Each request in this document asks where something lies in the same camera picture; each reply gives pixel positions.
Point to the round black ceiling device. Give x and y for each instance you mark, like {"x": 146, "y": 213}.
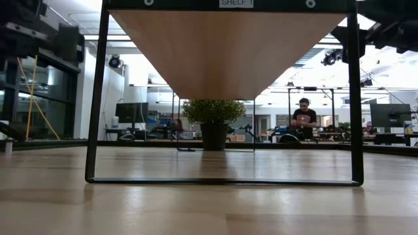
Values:
{"x": 114, "y": 62}

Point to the white jug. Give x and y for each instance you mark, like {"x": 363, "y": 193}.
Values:
{"x": 115, "y": 122}

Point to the black overhead rack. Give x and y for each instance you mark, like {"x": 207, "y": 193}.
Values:
{"x": 310, "y": 88}

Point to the wooden shelf with black frame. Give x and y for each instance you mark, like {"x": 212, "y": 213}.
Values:
{"x": 225, "y": 52}

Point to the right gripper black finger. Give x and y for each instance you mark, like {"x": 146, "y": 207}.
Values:
{"x": 341, "y": 42}

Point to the black metal table frame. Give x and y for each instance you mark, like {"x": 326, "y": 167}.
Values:
{"x": 49, "y": 143}

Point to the person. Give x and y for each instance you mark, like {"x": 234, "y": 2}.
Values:
{"x": 304, "y": 119}

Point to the black ceiling light rig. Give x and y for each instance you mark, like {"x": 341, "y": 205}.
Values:
{"x": 330, "y": 58}

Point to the small grey post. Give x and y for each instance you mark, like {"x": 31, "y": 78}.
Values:
{"x": 8, "y": 147}

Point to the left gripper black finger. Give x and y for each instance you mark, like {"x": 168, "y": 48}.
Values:
{"x": 70, "y": 42}

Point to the black computer monitor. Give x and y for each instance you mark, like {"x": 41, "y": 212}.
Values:
{"x": 130, "y": 112}
{"x": 390, "y": 115}

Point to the green potted plant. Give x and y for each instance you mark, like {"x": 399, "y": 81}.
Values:
{"x": 214, "y": 112}

